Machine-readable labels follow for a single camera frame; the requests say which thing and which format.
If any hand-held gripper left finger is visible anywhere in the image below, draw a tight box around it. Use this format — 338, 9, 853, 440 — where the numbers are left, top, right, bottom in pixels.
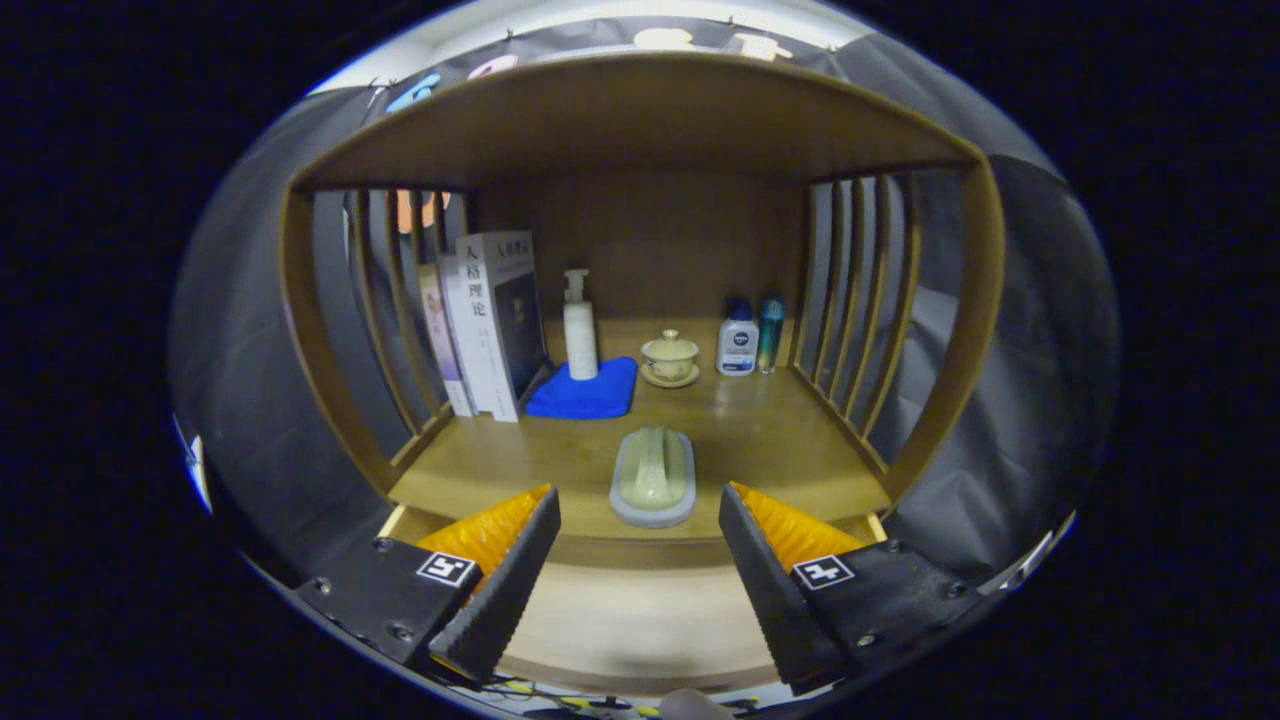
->
295, 484, 562, 684

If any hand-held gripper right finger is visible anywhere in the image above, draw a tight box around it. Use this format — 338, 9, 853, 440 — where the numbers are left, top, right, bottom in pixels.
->
718, 481, 986, 696

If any wooden drawer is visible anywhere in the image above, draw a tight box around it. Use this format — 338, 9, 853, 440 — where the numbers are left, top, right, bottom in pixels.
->
378, 503, 889, 698

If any green brush with grey base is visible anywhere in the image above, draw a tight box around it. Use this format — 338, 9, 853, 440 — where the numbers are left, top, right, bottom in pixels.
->
610, 425, 698, 529

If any wooden countertop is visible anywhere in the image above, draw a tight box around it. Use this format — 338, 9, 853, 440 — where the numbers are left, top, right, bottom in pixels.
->
388, 318, 893, 546

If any wooden cabinet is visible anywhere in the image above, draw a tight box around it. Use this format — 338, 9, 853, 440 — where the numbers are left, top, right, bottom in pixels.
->
278, 52, 1006, 571

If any blue folded cloth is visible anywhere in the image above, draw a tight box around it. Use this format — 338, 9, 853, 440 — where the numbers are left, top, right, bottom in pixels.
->
525, 357, 639, 420

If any white lotion bottle blue cap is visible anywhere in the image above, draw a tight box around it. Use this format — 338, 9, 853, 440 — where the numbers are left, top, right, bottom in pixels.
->
716, 298, 759, 377

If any thick white book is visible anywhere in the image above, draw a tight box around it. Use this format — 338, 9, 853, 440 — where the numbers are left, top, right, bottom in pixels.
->
455, 231, 549, 423

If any white pump bottle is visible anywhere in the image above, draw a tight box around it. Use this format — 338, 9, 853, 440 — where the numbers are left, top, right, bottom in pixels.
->
562, 268, 600, 382

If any teal spray bottle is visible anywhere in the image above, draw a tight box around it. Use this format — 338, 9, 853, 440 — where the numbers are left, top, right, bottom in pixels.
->
757, 292, 787, 375

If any beige lidded teacup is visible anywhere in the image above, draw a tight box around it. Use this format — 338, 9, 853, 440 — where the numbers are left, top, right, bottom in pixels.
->
640, 329, 701, 389

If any thin pale purple book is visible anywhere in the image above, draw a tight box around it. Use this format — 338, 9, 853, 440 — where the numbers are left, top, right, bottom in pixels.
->
418, 262, 476, 418

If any black backdrop cloth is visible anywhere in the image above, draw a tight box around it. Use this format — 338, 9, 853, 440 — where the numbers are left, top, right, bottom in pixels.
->
170, 15, 1116, 601

